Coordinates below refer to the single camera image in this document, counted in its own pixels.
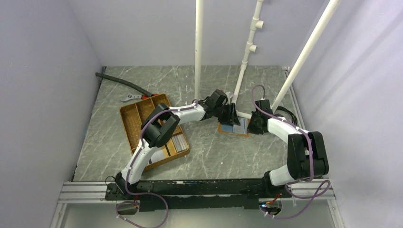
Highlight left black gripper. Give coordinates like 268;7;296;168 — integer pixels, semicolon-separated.
214;103;240;127

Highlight orange leather card holder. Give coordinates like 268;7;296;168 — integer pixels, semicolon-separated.
218;118;249;137

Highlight woven brown divided tray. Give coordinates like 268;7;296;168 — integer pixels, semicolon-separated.
120;94;190;171

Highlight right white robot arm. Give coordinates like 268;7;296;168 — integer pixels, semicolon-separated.
248;99;329;197

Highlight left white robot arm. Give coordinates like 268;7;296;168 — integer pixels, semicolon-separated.
115;89;240;200

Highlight stack of credit cards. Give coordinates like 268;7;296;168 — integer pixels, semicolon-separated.
171;133;189;154

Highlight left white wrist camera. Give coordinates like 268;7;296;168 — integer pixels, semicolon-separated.
225;92;234;101

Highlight coiled black cable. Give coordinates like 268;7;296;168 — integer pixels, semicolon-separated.
275;106;298;126

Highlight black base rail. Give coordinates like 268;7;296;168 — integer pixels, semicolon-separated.
105;178;290;212

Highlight white PVC pipe frame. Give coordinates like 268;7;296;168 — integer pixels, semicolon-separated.
193;0;342;120

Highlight red handled adjustable wrench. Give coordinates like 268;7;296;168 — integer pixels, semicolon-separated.
120;93;150;102

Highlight black foam hose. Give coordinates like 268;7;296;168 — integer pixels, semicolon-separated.
96;71;154;97

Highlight aluminium frame rail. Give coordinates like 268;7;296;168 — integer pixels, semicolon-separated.
50;181;107;228

